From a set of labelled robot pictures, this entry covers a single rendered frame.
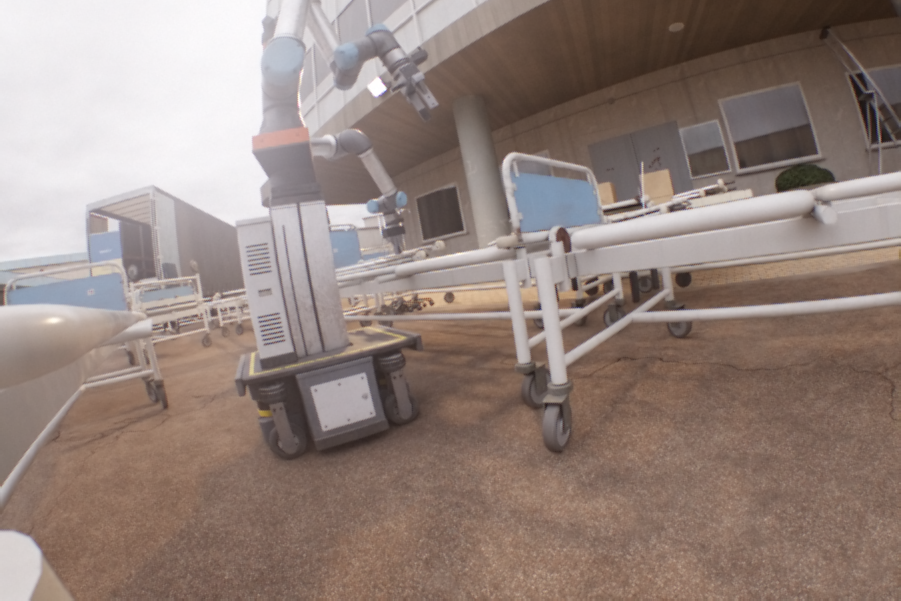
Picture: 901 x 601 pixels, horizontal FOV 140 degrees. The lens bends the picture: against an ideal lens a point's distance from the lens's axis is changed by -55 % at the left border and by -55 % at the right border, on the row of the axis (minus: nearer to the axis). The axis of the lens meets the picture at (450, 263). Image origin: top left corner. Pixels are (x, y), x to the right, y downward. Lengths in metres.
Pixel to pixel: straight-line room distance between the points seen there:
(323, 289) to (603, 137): 6.95
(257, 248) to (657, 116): 7.03
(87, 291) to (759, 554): 2.37
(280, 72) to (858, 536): 1.46
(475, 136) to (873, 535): 6.49
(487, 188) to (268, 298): 5.47
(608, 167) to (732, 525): 7.13
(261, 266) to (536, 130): 7.64
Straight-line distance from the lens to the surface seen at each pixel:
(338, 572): 0.72
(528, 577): 0.63
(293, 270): 1.13
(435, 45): 5.76
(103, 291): 2.08
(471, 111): 6.66
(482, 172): 6.33
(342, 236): 3.00
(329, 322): 1.15
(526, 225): 1.14
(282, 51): 1.03
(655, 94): 7.53
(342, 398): 1.05
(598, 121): 7.74
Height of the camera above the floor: 0.49
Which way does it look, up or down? 1 degrees down
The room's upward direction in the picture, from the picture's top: 10 degrees counter-clockwise
